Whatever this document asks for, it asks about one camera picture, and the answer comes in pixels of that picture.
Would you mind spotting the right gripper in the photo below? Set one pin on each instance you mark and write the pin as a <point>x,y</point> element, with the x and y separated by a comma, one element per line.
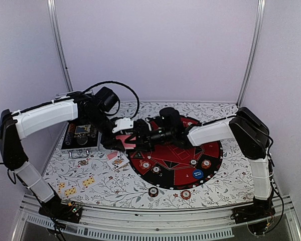
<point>145,138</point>

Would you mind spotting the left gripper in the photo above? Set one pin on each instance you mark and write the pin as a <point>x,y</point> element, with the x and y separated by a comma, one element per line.
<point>110,142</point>

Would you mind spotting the red playing card deck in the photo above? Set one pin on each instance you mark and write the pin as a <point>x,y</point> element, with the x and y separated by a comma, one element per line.
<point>126,144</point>

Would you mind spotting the dark chips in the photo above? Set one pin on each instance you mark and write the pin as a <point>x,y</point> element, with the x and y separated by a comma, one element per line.
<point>156,169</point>
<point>193,162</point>

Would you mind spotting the dark poker chip stack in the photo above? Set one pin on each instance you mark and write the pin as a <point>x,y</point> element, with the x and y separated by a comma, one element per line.
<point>153,192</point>

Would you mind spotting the blue small blind button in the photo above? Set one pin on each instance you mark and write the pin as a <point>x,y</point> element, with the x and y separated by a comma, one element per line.
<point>198,174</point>

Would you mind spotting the orange poker chip stack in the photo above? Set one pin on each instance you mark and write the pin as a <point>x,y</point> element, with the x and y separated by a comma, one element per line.
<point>185,194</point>

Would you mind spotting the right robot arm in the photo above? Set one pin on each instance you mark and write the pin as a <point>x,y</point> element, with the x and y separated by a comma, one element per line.
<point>253,139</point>

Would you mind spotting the face-down red card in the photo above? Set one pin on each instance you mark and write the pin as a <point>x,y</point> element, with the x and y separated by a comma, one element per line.
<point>112,155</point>

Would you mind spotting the face card on cloth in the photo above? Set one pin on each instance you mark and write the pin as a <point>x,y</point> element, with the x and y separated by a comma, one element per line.
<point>82,163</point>

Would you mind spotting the aluminium poker case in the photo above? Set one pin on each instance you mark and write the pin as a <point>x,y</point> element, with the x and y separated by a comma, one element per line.
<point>80,139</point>

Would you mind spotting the floral table cloth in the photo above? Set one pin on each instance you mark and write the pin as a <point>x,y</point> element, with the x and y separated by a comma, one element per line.
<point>232,184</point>

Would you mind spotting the round red black poker mat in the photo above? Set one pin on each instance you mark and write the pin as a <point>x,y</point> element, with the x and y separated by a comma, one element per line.
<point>174,157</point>

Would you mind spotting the diamonds card bottom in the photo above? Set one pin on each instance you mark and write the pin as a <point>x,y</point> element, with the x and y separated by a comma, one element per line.
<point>70,191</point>

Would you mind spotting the diamonds card left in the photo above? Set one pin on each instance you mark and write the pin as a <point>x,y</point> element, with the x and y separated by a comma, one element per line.
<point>60,187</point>

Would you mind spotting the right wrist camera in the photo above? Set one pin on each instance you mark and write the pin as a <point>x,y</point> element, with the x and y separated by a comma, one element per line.
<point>144,124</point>

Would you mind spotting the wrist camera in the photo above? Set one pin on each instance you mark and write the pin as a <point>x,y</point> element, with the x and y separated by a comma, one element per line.
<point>122,124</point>
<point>144,124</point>

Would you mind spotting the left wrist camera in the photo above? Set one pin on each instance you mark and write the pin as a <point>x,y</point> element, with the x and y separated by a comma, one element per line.
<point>122,124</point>

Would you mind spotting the front aluminium rail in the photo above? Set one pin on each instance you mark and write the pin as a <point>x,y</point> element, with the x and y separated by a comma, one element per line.
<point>114,223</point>

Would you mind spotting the left aluminium frame post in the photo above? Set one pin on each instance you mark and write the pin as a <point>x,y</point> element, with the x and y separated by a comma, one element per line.
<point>58,42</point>

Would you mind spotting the aluminium frame post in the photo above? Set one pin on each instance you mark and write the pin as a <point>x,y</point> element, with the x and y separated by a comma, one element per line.
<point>58,42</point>
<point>252,53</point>

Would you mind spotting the right aluminium frame post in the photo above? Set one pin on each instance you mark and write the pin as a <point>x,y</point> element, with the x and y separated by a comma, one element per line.
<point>252,53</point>

